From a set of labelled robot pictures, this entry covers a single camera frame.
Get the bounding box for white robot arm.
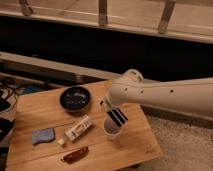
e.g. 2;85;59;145
101;69;213;118

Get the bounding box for black white striped eraser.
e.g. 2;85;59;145
107;108;128;127

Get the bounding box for blue sponge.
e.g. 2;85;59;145
32;128;55;145

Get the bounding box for red brown snack wrapper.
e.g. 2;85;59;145
61;146;89;164

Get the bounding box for black cables and devices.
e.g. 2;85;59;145
0;75;43;143

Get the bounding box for white tube with cap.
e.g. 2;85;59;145
58;115;93;146

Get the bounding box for black round bowl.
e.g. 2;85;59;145
60;86;91;113

